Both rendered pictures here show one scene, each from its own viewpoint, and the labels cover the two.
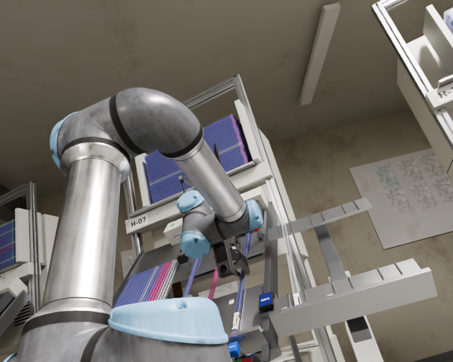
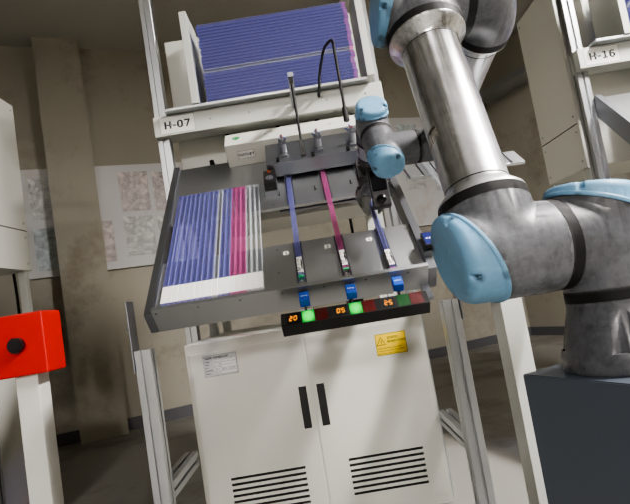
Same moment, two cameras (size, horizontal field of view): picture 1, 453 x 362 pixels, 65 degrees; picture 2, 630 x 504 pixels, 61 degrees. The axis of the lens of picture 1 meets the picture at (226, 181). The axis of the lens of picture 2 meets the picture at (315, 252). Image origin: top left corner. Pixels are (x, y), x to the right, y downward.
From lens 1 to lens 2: 0.68 m
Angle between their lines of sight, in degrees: 26
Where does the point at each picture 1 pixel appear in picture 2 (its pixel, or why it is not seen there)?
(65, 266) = (484, 140)
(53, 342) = (522, 202)
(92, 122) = not seen: outside the picture
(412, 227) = (422, 209)
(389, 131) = not seen: hidden behind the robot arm
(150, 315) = not seen: outside the picture
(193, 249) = (389, 166)
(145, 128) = (495, 12)
